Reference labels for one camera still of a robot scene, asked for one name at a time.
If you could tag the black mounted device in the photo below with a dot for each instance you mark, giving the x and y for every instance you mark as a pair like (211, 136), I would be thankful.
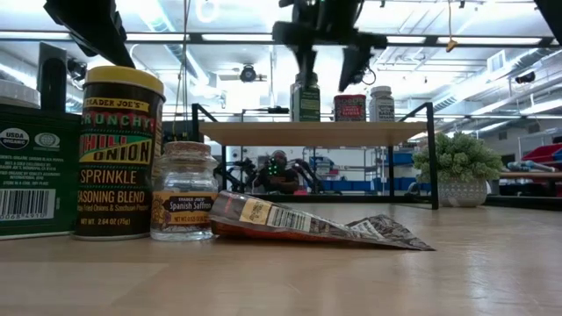
(78, 70)

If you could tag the dark green black pepper tin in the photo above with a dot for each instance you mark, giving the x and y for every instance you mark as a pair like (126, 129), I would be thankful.
(39, 175)

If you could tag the wooden background table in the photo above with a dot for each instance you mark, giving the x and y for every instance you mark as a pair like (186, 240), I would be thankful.
(531, 175)

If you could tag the black aluminium rig frame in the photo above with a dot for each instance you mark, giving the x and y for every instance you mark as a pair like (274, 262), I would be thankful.
(432, 39)

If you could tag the green lid oregano jar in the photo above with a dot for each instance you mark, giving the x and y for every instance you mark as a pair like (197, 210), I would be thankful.
(307, 105)

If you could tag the red storage bin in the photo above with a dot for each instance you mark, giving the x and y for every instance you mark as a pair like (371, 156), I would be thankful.
(544, 153)

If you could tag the black background robot arm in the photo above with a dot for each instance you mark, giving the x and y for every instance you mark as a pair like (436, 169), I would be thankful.
(309, 175)
(239, 175)

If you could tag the red smoked paprika tin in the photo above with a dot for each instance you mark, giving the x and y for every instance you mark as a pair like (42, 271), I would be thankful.
(350, 108)

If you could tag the black ceiling device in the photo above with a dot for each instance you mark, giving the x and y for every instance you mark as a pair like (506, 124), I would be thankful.
(524, 77)

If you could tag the yellow hanging tag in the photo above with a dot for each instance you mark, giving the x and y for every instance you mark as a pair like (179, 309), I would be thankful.
(451, 44)

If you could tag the person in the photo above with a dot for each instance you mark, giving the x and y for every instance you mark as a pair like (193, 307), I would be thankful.
(281, 180)

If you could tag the black upright post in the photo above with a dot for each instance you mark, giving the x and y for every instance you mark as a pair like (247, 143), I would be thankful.
(52, 88)

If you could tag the glass saffron jar cork lid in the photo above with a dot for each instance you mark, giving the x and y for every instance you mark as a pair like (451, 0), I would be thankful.
(184, 206)

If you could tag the yellow lid chili onion can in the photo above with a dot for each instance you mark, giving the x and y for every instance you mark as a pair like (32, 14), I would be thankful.
(116, 167)

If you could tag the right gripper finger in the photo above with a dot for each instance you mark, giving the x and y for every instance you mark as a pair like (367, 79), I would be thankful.
(306, 61)
(355, 61)

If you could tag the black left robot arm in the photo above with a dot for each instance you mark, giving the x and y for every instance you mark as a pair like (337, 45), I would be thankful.
(88, 26)

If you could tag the black hanging camera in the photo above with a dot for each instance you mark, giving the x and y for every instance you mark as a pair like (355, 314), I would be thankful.
(248, 73)

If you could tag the taco seasoning packet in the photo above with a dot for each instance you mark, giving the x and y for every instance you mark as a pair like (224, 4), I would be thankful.
(285, 219)

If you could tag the wooden shelf black metal legs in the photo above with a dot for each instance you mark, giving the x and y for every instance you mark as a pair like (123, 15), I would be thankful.
(307, 134)

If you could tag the grey blue roll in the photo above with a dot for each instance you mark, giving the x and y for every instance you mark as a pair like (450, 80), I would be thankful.
(529, 166)

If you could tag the artificial green potted plant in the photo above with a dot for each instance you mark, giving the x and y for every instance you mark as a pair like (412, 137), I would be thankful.
(456, 158)

